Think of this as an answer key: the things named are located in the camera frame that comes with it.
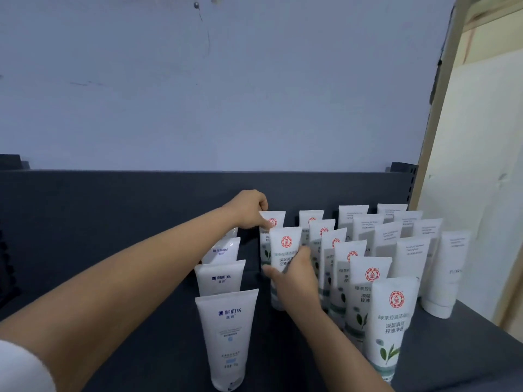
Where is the white sleeve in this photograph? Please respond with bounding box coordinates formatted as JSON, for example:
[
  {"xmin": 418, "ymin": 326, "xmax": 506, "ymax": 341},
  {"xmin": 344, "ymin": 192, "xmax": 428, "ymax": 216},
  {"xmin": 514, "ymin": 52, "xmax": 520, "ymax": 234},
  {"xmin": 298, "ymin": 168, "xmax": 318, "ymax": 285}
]
[{"xmin": 0, "ymin": 340, "xmax": 57, "ymax": 392}]

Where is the person's left hand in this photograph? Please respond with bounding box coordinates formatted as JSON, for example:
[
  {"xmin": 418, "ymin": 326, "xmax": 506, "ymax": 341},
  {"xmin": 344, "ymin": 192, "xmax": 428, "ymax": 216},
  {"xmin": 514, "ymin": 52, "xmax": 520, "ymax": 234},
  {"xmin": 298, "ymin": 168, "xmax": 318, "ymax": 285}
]
[{"xmin": 221, "ymin": 189, "xmax": 270, "ymax": 231}]

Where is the person's right hand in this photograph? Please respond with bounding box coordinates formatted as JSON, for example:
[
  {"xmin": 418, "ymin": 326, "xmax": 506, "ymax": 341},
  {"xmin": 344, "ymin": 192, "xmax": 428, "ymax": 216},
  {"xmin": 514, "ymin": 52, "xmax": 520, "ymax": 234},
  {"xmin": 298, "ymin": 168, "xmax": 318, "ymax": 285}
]
[{"xmin": 261, "ymin": 245, "xmax": 324, "ymax": 321}]

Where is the group of grey text tubes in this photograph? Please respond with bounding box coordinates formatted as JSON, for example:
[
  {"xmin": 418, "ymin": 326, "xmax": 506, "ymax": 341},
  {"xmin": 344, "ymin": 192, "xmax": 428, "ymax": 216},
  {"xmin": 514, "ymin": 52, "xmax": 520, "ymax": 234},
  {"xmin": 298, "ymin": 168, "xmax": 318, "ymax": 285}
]
[{"xmin": 338, "ymin": 203, "xmax": 472, "ymax": 320}]

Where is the white red-logo cleanser tube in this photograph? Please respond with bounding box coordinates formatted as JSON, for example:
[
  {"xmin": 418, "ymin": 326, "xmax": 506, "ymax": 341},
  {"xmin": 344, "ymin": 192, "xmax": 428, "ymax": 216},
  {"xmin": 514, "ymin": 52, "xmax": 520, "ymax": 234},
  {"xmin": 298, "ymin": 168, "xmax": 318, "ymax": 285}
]
[
  {"xmin": 269, "ymin": 226, "xmax": 304, "ymax": 311},
  {"xmin": 259, "ymin": 210, "xmax": 287, "ymax": 279}
]

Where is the black shelf upright post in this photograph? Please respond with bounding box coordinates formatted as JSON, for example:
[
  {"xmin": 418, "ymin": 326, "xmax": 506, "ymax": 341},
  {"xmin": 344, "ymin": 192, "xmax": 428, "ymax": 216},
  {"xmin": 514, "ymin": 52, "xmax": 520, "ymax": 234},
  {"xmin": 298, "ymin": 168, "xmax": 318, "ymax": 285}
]
[
  {"xmin": 387, "ymin": 162, "xmax": 420, "ymax": 209},
  {"xmin": 0, "ymin": 154, "xmax": 29, "ymax": 172}
]

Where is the wooden door frame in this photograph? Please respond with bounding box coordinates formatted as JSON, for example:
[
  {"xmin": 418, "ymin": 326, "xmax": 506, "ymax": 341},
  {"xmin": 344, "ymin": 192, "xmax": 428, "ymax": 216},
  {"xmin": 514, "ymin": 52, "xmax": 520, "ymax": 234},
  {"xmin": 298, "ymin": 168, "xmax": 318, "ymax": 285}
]
[{"xmin": 408, "ymin": 0, "xmax": 523, "ymax": 212}]

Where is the row of green leaf tubes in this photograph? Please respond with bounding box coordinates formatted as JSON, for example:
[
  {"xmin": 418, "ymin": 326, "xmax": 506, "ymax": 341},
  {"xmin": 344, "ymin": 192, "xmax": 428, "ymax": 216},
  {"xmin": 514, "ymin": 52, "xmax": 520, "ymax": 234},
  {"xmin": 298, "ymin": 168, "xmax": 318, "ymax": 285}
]
[{"xmin": 299, "ymin": 210, "xmax": 421, "ymax": 384}]

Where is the person's right forearm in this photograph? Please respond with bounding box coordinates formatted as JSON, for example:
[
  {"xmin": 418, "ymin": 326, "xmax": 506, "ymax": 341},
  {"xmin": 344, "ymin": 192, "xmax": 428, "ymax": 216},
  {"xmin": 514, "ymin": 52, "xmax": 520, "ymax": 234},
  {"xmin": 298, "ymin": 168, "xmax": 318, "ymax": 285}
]
[{"xmin": 285, "ymin": 304, "xmax": 395, "ymax": 392}]

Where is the person's left forearm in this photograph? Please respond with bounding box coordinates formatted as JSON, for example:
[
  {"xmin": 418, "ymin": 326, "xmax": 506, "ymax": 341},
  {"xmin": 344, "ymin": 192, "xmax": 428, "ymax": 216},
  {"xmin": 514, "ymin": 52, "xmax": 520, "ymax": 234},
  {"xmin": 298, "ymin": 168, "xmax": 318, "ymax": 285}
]
[{"xmin": 0, "ymin": 205, "xmax": 241, "ymax": 392}]

